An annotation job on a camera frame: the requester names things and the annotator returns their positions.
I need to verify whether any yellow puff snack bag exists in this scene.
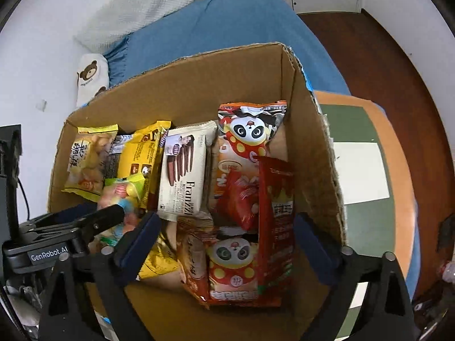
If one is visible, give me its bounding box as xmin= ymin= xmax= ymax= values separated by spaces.
xmin=63 ymin=124 xmax=118 ymax=202

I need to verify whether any colourful candy ball bag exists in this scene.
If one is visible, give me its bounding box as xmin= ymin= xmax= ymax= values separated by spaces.
xmin=87 ymin=173 xmax=145 ymax=253

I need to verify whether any yellow black snack pack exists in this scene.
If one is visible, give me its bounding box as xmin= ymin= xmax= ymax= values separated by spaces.
xmin=105 ymin=120 xmax=172 ymax=210

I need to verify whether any beige Franzzi cookie pack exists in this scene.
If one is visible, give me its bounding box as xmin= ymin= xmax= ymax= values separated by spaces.
xmin=157 ymin=120 xmax=218 ymax=222

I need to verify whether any brown biscuit pack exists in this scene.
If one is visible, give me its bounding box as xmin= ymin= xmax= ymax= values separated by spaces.
xmin=176 ymin=216 xmax=214 ymax=309

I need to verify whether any small red snack pack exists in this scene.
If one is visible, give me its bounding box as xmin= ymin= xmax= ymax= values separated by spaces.
xmin=216 ymin=171 xmax=259 ymax=232

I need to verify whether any red crown snack pack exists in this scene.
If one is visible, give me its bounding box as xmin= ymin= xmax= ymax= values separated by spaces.
xmin=257 ymin=156 xmax=295 ymax=298

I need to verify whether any orange panda snack bag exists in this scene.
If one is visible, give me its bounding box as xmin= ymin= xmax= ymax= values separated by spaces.
xmin=209 ymin=100 xmax=288 ymax=211

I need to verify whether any yellow panda snack bag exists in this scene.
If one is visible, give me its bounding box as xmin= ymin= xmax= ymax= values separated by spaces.
xmin=137 ymin=232 xmax=179 ymax=281

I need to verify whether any green white checkered mat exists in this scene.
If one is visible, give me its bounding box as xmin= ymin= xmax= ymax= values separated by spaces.
xmin=314 ymin=90 xmax=417 ymax=341

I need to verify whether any bear print white cloth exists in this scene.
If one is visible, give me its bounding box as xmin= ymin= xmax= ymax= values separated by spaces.
xmin=76 ymin=53 xmax=109 ymax=108

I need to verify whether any cardboard milk box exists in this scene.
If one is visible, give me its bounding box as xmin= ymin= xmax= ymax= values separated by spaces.
xmin=48 ymin=43 xmax=346 ymax=340

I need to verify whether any grey white pillow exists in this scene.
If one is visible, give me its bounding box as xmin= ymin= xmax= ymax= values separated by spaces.
xmin=74 ymin=0 xmax=197 ymax=53

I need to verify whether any blue bed sheet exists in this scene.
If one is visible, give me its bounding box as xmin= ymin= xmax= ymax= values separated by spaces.
xmin=103 ymin=0 xmax=420 ymax=299

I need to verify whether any white wall switch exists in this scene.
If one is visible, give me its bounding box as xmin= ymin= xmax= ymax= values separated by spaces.
xmin=36 ymin=99 xmax=47 ymax=112

